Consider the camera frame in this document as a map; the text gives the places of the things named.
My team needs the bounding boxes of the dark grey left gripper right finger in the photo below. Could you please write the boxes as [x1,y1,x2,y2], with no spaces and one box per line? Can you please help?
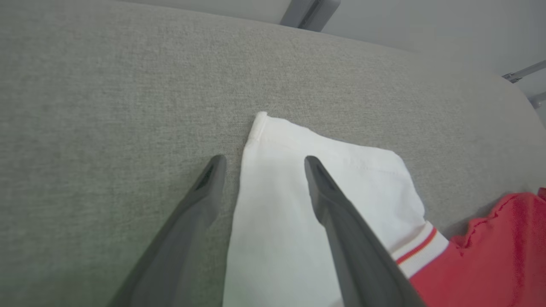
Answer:
[304,155,427,307]

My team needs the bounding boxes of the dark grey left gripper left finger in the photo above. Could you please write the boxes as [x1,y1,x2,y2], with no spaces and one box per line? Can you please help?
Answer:
[107,154,227,307]

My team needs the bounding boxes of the red jersey with white sleeves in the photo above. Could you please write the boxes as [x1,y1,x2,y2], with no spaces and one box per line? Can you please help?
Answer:
[222,111,546,307]

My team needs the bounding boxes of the grey metal bar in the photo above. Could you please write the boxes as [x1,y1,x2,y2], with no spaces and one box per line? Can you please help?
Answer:
[502,60,546,84]

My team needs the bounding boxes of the grey partition post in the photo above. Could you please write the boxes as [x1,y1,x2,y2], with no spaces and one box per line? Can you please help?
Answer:
[279,0,342,32]

